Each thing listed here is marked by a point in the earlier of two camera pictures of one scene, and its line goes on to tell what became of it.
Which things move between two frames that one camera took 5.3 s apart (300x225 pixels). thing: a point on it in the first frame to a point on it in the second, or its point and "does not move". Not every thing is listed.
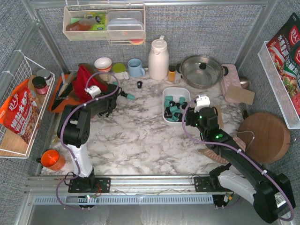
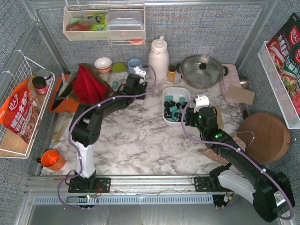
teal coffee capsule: (168, 98) does not move
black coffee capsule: (168, 115) does not move
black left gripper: (115, 94) to (142, 87)
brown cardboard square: (220, 121) does not move
